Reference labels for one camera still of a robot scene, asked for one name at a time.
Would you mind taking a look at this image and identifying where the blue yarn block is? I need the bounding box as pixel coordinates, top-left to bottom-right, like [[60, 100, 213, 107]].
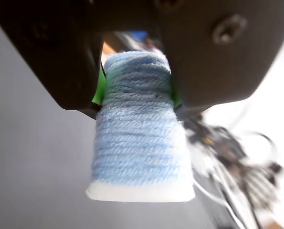
[[85, 50, 196, 204]]

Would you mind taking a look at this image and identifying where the grey textured mat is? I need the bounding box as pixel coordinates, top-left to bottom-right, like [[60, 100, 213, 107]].
[[0, 11, 219, 229]]

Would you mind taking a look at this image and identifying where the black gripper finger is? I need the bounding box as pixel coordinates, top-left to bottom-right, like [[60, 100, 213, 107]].
[[0, 0, 108, 120], [156, 0, 284, 113]]

